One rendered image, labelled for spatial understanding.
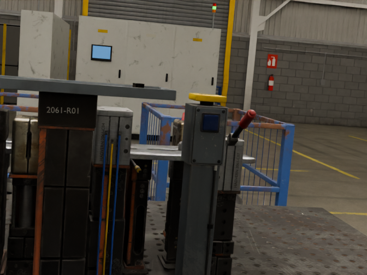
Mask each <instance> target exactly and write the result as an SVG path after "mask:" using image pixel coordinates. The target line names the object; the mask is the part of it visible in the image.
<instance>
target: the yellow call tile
mask: <svg viewBox="0 0 367 275"><path fill-rule="evenodd" d="M188 98H189V99H192V100H195V101H200V105H207V106H213V105H214V102H216V103H226V102H227V97H225V96H221V95H214V94H199V93H189V96H188Z"/></svg>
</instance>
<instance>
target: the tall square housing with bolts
mask: <svg viewBox="0 0 367 275"><path fill-rule="evenodd" d="M132 121H133V111H132V110H130V109H128V108H126V107H111V106H97V118H96V127H95V129H94V131H93V141H92V159H91V162H92V165H93V174H92V191H91V211H88V222H87V240H86V258H85V275H121V273H122V257H123V242H124V233H125V219H124V217H123V211H124V202H125V187H126V171H127V169H129V168H130V164H129V161H130V152H131V137H132Z"/></svg>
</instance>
